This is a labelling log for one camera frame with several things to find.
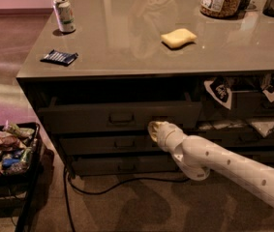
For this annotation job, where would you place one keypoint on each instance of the yellow sponge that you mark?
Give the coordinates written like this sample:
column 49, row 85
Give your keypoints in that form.
column 178, row 38

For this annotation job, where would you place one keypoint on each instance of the black bin of snacks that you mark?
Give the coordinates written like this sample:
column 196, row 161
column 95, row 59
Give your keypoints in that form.
column 20, row 149

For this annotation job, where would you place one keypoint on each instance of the grey cabinet counter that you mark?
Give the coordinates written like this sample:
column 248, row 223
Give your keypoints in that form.
column 121, row 58

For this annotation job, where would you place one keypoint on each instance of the dark blue snack packet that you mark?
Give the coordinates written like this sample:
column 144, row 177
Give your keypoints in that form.
column 59, row 58

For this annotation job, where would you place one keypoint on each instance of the grey drawer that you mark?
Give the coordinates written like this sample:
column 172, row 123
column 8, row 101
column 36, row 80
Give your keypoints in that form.
column 119, row 116
column 109, row 145
column 125, row 165

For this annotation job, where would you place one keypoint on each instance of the grey middle drawer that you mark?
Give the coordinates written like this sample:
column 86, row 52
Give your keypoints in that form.
column 109, row 145

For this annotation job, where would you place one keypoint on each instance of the grey bottom drawer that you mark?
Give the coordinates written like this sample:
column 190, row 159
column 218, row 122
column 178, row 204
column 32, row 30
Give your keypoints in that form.
column 125, row 165

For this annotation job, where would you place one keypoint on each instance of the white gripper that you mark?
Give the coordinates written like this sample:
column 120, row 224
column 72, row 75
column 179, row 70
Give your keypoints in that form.
column 164, row 131

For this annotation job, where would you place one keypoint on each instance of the grey top drawer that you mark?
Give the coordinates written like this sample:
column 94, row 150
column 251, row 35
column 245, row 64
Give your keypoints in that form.
column 119, row 116

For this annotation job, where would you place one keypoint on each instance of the green white soda can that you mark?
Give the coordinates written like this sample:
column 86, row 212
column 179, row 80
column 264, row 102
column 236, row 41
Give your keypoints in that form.
column 64, row 16

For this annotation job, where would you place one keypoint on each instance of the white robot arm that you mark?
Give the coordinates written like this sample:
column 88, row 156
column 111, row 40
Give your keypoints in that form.
column 197, row 156

